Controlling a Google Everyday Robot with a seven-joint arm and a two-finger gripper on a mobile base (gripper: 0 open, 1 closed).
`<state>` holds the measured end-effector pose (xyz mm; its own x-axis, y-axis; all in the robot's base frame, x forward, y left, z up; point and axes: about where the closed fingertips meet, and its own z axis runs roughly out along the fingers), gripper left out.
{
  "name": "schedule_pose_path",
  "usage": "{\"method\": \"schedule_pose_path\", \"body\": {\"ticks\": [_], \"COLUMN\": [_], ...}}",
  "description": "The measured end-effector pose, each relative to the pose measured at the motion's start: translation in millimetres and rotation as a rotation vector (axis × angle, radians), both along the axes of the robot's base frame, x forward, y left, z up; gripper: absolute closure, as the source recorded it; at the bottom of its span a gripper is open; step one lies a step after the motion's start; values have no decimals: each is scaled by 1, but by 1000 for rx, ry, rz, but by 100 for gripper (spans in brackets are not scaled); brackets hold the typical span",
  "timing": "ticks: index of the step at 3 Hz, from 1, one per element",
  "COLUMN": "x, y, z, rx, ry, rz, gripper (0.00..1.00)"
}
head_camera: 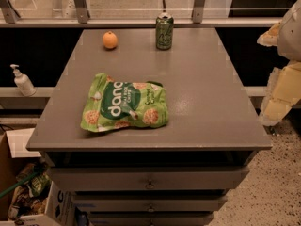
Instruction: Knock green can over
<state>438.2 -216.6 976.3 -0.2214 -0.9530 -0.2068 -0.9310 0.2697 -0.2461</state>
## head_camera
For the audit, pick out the orange fruit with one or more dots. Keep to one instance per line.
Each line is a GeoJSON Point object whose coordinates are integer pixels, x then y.
{"type": "Point", "coordinates": [110, 40]}

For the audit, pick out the green soda can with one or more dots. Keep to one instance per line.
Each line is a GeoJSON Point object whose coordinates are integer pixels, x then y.
{"type": "Point", "coordinates": [164, 31]}

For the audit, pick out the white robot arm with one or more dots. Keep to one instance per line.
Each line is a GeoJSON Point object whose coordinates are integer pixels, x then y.
{"type": "Point", "coordinates": [289, 37]}

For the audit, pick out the cardboard box with trash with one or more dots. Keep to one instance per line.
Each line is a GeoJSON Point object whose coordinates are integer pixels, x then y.
{"type": "Point", "coordinates": [39, 202]}

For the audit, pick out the green rice chips bag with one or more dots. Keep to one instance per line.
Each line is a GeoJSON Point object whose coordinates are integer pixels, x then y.
{"type": "Point", "coordinates": [112, 105]}

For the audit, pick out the green stick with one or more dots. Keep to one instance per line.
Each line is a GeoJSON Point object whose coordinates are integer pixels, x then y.
{"type": "Point", "coordinates": [23, 181]}

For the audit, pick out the grey drawer cabinet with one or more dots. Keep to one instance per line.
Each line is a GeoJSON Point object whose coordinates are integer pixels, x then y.
{"type": "Point", "coordinates": [144, 137]}

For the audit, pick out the white pump dispenser bottle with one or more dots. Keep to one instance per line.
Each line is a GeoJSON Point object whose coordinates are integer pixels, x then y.
{"type": "Point", "coordinates": [23, 82]}

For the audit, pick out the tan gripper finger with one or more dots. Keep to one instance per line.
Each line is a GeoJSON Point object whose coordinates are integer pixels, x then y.
{"type": "Point", "coordinates": [282, 93]}
{"type": "Point", "coordinates": [269, 38]}

